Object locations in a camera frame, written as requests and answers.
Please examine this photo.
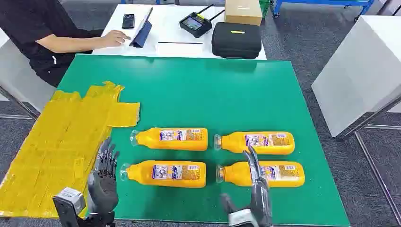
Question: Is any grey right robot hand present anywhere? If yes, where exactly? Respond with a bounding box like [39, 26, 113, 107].
[220, 146, 273, 227]

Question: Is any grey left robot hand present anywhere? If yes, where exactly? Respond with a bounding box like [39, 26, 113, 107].
[87, 138, 120, 216]

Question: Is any orange drink bottle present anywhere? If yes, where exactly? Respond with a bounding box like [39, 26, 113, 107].
[216, 161, 305, 188]
[131, 127, 209, 152]
[119, 160, 207, 189]
[214, 131, 296, 156]

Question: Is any yellow sheet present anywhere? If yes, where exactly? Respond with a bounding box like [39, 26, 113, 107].
[0, 81, 140, 219]

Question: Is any green table mat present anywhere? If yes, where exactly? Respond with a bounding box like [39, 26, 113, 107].
[57, 54, 351, 227]

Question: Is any small white side table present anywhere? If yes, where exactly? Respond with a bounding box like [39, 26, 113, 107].
[0, 27, 57, 120]

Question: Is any person's hand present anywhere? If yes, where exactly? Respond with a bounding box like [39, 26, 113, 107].
[101, 30, 131, 48]

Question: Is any black zip carry case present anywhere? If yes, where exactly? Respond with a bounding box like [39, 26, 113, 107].
[211, 22, 262, 60]

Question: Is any tablet in blue case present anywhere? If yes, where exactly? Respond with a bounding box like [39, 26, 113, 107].
[129, 7, 154, 48]

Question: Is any large white side table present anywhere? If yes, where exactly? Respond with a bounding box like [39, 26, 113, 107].
[311, 15, 401, 140]

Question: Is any black pen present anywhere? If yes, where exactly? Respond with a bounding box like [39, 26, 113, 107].
[157, 41, 204, 45]

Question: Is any black smartphone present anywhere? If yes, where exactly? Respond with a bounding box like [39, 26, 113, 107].
[122, 14, 136, 29]

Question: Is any white table with devices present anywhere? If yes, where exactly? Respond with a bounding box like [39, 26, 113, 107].
[92, 3, 268, 61]

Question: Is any person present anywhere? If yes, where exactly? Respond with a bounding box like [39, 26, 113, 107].
[0, 0, 131, 87]

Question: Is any black remote controller with antennas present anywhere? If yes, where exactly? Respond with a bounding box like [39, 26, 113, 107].
[179, 3, 226, 38]

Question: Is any cardboard box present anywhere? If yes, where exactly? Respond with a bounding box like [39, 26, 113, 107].
[224, 0, 263, 26]

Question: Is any green crate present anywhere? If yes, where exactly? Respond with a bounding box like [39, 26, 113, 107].
[260, 0, 272, 18]

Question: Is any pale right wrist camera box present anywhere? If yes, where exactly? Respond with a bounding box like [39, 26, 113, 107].
[228, 209, 261, 227]

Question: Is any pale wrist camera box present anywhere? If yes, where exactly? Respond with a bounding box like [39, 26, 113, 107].
[228, 209, 261, 227]
[52, 187, 87, 227]

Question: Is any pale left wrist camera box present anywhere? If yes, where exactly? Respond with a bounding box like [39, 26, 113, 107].
[52, 187, 87, 227]

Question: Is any blue metal frame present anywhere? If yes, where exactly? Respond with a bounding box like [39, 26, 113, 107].
[271, 0, 375, 18]

